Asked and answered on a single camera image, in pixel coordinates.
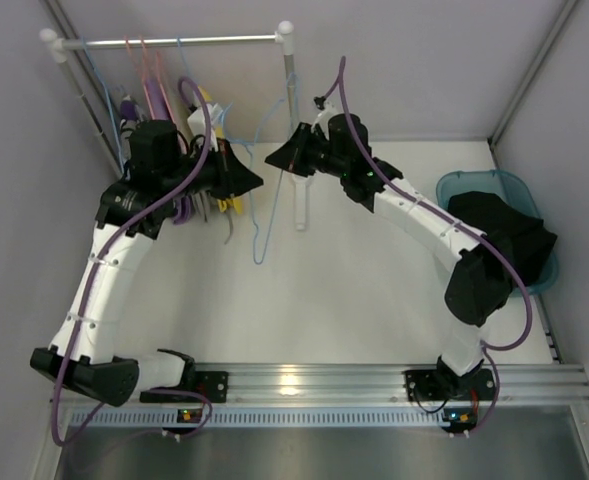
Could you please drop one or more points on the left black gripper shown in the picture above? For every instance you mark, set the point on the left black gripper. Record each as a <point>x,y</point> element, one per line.
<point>225,167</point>

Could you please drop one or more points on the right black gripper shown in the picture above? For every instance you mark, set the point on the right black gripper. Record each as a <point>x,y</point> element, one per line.
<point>300,151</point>

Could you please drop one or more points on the yellow trousers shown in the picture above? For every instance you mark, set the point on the yellow trousers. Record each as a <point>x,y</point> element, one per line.
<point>228,205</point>

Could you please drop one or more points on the black trousers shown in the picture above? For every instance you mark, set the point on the black trousers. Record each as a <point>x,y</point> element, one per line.
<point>530,241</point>

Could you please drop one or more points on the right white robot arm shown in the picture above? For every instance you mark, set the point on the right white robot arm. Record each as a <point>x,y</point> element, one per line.
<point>480,264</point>

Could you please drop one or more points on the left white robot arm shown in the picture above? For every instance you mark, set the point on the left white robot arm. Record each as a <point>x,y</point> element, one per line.
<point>132,211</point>

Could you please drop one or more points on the grey trousers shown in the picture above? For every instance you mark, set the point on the grey trousers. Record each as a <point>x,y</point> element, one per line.
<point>202,202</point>

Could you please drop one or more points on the purple trousers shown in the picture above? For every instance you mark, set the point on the purple trousers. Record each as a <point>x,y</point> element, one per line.
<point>160,109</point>

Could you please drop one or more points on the blue hanger far left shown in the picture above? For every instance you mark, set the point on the blue hanger far left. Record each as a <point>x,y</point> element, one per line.
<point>114,124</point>

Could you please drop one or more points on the teal plastic basin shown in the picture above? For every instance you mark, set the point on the teal plastic basin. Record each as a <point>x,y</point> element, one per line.
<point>513,191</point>

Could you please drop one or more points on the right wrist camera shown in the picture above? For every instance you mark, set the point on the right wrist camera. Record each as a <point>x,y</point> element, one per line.
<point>326,110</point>

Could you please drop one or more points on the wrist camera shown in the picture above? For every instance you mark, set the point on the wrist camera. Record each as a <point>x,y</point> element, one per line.
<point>326,110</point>
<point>197,123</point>

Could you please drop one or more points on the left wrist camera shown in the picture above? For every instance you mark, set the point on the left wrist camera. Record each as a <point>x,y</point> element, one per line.
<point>197,123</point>

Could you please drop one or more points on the pink wire hanger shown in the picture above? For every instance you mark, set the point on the pink wire hanger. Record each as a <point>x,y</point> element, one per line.
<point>175,102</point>
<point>141,70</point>

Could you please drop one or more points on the aluminium mounting rail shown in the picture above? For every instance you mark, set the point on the aluminium mounting rail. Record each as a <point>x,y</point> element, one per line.
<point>253,395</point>

